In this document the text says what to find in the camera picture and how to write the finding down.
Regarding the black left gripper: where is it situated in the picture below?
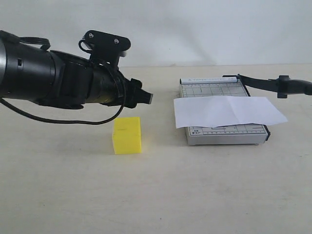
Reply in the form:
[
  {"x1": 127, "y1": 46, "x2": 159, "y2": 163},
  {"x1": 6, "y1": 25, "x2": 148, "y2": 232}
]
[{"x1": 86, "y1": 64, "x2": 153, "y2": 108}]

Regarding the yellow foam cube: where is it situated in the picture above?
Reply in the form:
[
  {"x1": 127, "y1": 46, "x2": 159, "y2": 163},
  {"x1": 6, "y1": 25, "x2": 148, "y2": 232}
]
[{"x1": 112, "y1": 117, "x2": 142, "y2": 155}]

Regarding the white paper sheet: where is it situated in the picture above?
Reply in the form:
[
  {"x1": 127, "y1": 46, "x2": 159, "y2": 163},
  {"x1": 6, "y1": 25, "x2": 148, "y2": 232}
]
[{"x1": 174, "y1": 96, "x2": 288, "y2": 128}]

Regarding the black cutter blade arm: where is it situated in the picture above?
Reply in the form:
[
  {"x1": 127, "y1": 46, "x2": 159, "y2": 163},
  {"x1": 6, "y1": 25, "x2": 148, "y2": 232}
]
[{"x1": 222, "y1": 74, "x2": 312, "y2": 98}]

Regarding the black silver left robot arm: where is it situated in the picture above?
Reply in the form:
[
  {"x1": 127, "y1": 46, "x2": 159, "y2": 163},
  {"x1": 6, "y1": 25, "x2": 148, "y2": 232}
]
[{"x1": 0, "y1": 30, "x2": 153, "y2": 110}]

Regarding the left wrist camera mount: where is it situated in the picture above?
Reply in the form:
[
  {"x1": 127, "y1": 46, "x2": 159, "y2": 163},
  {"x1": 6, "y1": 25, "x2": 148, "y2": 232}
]
[{"x1": 78, "y1": 30, "x2": 131, "y2": 70}]

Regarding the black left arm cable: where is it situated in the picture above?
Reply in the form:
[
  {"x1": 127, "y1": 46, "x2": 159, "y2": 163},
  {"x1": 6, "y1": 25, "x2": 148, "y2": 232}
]
[{"x1": 0, "y1": 36, "x2": 127, "y2": 125}]

